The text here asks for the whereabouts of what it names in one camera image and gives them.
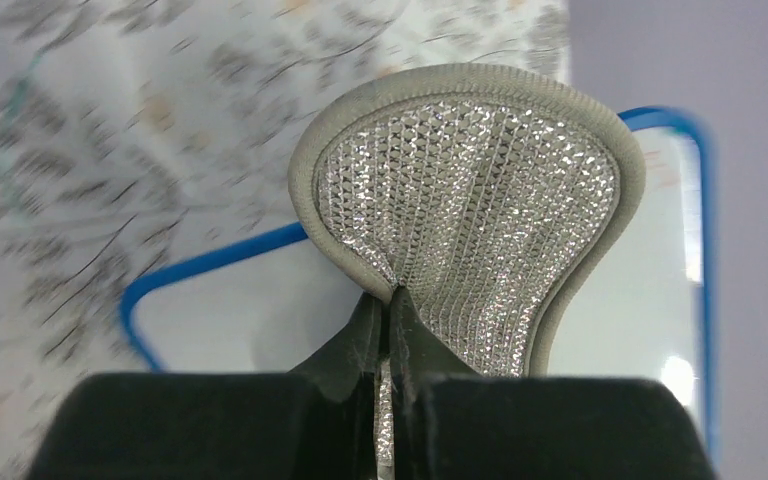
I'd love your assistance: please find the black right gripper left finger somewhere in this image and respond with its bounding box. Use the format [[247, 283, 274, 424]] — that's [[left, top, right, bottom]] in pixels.
[[27, 294, 382, 480]]

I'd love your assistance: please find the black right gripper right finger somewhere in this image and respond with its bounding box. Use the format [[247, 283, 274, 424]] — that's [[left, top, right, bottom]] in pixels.
[[389, 288, 715, 479]]

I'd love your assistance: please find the blue framed whiteboard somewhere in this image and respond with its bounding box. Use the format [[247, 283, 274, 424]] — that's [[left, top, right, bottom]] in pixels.
[[119, 107, 720, 456]]

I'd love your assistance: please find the floral table mat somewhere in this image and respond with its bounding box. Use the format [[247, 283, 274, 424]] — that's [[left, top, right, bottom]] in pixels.
[[0, 1, 570, 479]]

